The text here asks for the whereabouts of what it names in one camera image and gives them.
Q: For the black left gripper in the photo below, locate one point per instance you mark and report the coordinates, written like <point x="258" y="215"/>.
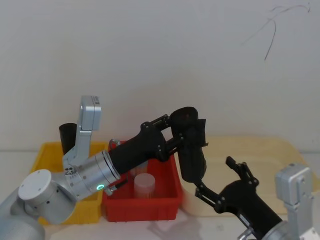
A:
<point x="142" y="147"/>

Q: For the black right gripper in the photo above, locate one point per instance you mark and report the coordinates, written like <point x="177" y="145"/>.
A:
<point x="240" y="197"/>

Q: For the black soft cylindrical object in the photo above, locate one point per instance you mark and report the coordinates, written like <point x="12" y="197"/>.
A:
<point x="191" y="150"/>

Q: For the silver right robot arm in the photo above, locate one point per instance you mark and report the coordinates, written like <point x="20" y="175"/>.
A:
<point x="295" y="182"/>

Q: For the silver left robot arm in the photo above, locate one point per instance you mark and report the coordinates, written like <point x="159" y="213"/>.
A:
<point x="37" y="190"/>

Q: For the translucent white round container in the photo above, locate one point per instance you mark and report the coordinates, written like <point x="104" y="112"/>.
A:
<point x="144" y="186"/>

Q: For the red plastic bin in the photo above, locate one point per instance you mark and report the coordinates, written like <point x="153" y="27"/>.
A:
<point x="140" y="207"/>

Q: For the black cylinder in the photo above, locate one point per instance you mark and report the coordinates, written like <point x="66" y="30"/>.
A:
<point x="67" y="137"/>

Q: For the yellow plastic bin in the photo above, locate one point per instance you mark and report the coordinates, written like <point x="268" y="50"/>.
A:
<point x="50" y="157"/>

